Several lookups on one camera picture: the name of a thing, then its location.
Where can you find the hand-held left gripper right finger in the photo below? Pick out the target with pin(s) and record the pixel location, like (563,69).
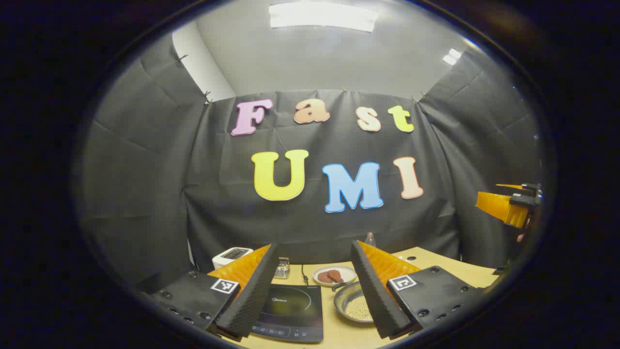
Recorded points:
(373,295)

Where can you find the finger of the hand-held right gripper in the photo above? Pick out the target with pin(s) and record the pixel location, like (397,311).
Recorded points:
(511,186)
(499,206)

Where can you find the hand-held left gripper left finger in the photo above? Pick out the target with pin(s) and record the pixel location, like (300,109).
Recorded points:
(252,295)

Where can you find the black induction cooktop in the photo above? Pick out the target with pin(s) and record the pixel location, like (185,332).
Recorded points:
(290,310)

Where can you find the pile of soybeans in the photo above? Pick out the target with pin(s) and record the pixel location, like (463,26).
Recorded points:
(361,308)

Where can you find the brown meat patty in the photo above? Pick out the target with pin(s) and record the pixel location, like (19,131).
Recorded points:
(323,277)
(336,275)

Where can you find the white toaster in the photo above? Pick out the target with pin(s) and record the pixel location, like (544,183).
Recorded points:
(232,254)

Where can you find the clear plastic water bottle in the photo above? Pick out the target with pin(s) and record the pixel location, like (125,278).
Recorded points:
(370,240)

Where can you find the white round plate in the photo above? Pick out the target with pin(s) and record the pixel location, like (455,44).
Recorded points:
(317,280)

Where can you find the black backdrop cloth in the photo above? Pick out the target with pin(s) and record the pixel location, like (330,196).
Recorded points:
(315,223)

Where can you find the small ceiling light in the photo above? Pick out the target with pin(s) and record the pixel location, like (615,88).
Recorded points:
(452,56)

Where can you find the long ceiling light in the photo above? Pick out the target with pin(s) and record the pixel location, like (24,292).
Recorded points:
(322,17)

